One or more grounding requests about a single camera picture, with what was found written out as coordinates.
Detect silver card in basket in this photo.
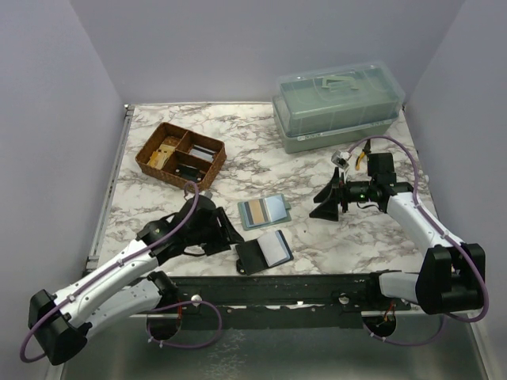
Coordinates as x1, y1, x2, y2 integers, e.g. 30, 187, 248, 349
189, 145, 215, 162

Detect aluminium frame rail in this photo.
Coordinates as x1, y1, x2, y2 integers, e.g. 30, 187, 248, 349
83, 104, 135, 275

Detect yellow handled pliers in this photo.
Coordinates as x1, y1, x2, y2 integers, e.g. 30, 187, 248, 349
355, 139, 372, 171

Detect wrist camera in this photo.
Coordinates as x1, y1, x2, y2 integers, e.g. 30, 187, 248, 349
331, 150, 352, 179
200, 190, 212, 200

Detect brown woven divided basket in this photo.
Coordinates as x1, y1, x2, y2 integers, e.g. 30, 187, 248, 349
135, 122, 227, 191

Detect black leather card holder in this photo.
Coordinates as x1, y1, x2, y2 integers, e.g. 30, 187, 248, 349
235, 230, 294, 276

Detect black metal base rail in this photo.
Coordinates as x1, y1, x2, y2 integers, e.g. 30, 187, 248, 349
81, 271, 417, 332

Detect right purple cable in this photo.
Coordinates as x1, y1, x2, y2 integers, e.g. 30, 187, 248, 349
344, 136, 488, 348

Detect green plastic storage box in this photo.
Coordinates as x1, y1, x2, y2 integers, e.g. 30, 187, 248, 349
272, 61, 406, 154

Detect black item in basket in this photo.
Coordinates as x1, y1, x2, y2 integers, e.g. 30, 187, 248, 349
174, 164, 204, 183

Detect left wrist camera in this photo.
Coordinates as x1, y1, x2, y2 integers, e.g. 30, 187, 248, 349
200, 190, 212, 200

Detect gold cards in basket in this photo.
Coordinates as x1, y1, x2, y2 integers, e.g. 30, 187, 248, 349
147, 144, 175, 169

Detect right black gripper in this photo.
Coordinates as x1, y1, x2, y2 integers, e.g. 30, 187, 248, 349
311, 167, 377, 221

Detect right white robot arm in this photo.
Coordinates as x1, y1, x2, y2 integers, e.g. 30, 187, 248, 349
310, 151, 486, 314

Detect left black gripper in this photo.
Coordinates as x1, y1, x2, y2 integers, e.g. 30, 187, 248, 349
189, 207, 245, 257

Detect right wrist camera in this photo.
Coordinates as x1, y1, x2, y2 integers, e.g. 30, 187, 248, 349
331, 150, 352, 179

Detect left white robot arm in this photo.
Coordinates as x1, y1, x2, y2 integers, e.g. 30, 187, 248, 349
20, 196, 244, 365

